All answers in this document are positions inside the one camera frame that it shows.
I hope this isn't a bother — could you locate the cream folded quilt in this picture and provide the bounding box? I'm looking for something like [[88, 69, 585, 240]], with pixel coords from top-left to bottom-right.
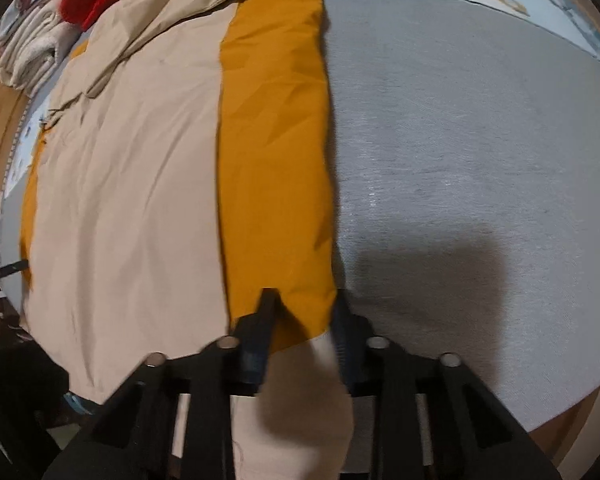
[[0, 0, 66, 57], [0, 25, 84, 97]]

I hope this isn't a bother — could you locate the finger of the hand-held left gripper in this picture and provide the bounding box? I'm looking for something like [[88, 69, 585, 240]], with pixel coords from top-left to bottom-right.
[[0, 258, 30, 282]]

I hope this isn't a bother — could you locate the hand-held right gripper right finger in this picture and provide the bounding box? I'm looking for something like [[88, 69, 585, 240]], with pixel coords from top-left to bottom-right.
[[330, 290, 563, 480]]

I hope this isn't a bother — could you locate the beige and yellow hooded coat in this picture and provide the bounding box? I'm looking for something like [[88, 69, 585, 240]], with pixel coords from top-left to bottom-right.
[[19, 0, 356, 480]]

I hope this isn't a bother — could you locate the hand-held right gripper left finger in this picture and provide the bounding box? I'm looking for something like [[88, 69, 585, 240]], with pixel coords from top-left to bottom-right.
[[40, 287, 283, 480]]

